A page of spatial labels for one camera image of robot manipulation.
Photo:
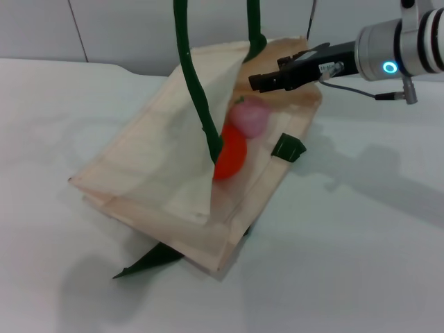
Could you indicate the orange ball fruit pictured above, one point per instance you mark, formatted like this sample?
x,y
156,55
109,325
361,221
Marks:
x,y
230,156

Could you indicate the pink peach with green leaf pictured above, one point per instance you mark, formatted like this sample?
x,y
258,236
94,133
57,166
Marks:
x,y
251,118

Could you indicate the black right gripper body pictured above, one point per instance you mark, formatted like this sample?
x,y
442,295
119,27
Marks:
x,y
319,64

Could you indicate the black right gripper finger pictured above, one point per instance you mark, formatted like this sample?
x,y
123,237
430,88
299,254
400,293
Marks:
x,y
268,82

